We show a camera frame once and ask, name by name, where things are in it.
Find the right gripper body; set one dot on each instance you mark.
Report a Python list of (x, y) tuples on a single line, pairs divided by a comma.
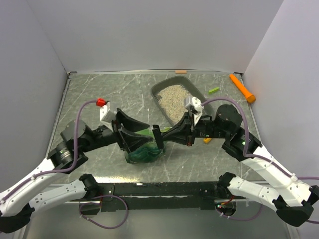
[(204, 128)]

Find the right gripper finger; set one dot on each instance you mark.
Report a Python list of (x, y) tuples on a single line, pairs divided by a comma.
[(181, 128), (179, 136)]

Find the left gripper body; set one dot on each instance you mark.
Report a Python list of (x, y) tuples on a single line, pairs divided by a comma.
[(110, 137)]

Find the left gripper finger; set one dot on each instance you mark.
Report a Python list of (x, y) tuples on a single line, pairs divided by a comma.
[(129, 141), (129, 123)]

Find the yellow plastic scoop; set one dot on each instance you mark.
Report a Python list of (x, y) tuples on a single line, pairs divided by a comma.
[(207, 140)]

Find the green litter bag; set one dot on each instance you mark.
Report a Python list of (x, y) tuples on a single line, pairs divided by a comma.
[(147, 153)]

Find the grey litter box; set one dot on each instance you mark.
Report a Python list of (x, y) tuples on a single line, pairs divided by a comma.
[(169, 96)]

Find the black bag clip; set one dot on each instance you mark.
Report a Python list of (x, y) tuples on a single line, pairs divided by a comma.
[(158, 136)]

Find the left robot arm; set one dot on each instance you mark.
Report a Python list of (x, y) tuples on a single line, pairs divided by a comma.
[(24, 200)]

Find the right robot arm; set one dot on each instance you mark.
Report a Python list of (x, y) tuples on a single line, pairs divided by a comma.
[(290, 198)]

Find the green small block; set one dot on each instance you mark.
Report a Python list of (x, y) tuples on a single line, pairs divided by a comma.
[(216, 89)]

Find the tan small block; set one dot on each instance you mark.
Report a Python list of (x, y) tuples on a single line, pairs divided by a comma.
[(181, 71)]

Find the orange toy carrot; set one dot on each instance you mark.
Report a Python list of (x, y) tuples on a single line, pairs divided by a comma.
[(247, 94)]

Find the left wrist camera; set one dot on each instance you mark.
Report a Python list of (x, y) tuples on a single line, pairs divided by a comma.
[(107, 112)]

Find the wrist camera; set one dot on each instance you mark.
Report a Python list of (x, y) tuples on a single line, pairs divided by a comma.
[(107, 112), (193, 105)]

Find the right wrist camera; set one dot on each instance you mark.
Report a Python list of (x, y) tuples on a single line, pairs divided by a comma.
[(193, 105)]

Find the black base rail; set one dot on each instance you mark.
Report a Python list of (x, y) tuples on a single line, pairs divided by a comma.
[(166, 195)]

